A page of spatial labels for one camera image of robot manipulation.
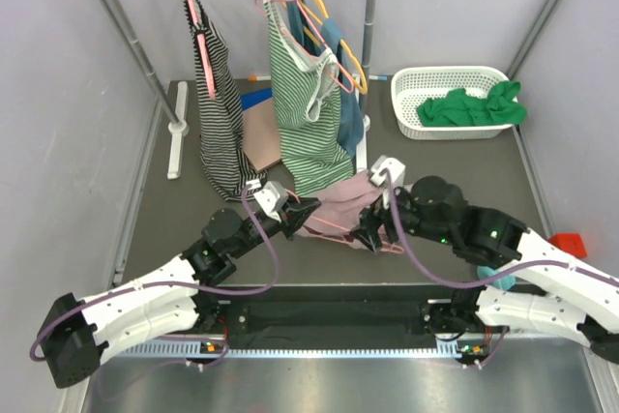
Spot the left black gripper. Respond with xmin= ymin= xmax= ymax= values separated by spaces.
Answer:
xmin=229 ymin=195 xmax=321 ymax=259

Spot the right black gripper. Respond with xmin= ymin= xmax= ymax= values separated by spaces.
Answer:
xmin=349 ymin=180 xmax=455 ymax=254

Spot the pink hanger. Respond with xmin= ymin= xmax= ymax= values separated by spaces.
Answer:
xmin=284 ymin=188 xmax=405 ymax=255
xmin=187 ymin=0 xmax=216 ymax=100
xmin=272 ymin=0 xmax=362 ymax=94

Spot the pink tank top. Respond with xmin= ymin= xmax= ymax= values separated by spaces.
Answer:
xmin=295 ymin=168 xmax=415 ymax=252

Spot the yellow hanger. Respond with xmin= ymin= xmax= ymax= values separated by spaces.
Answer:
xmin=284 ymin=0 xmax=368 ymax=95

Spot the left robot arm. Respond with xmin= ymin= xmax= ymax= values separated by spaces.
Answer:
xmin=29 ymin=197 xmax=321 ymax=389

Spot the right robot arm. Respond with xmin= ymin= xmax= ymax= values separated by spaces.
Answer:
xmin=353 ymin=168 xmax=618 ymax=363

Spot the black white striped tank top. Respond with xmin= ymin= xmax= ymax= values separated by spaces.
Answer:
xmin=183 ymin=0 xmax=266 ymax=201

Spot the blue tank top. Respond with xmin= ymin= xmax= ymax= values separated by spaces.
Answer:
xmin=282 ymin=0 xmax=367 ymax=156

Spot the green white striped tank top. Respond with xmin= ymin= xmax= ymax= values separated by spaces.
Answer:
xmin=263 ymin=0 xmax=353 ymax=196

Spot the pink hanger under green top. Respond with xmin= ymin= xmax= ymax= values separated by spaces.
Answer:
xmin=272 ymin=0 xmax=362 ymax=94

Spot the pink hanger under black top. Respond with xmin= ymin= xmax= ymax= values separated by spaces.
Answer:
xmin=187 ymin=0 xmax=216 ymax=100

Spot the brown cardboard sheet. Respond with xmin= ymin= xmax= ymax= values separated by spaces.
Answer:
xmin=243 ymin=98 xmax=281 ymax=171

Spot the blue flat object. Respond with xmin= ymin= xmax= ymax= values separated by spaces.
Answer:
xmin=240 ymin=88 xmax=272 ymax=111

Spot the white plastic basket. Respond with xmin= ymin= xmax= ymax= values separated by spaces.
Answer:
xmin=391 ymin=66 xmax=513 ymax=141

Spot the blue tipped white pen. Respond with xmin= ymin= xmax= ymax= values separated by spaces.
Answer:
xmin=369 ymin=74 xmax=388 ymax=81

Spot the orange tipped white pen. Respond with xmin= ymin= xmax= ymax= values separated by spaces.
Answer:
xmin=248 ymin=75 xmax=271 ymax=82

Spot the white clothes rack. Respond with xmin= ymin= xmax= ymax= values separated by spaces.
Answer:
xmin=102 ymin=0 xmax=376 ymax=180

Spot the green garment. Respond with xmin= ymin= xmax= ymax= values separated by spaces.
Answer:
xmin=417 ymin=80 xmax=528 ymax=128

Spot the red cube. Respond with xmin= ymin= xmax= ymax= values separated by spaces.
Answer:
xmin=549 ymin=232 xmax=588 ymax=259

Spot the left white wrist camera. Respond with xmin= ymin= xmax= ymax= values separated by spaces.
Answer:
xmin=246 ymin=179 xmax=288 ymax=222

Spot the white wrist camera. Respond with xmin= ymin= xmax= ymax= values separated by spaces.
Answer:
xmin=368 ymin=156 xmax=406 ymax=209
xmin=246 ymin=179 xmax=288 ymax=222

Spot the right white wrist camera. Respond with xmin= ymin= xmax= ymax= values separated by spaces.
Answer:
xmin=368 ymin=156 xmax=406 ymax=209

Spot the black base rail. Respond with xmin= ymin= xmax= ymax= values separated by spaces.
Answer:
xmin=196 ymin=284 xmax=487 ymax=350

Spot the white slotted cable duct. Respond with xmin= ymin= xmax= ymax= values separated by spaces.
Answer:
xmin=119 ymin=340 xmax=486 ymax=360

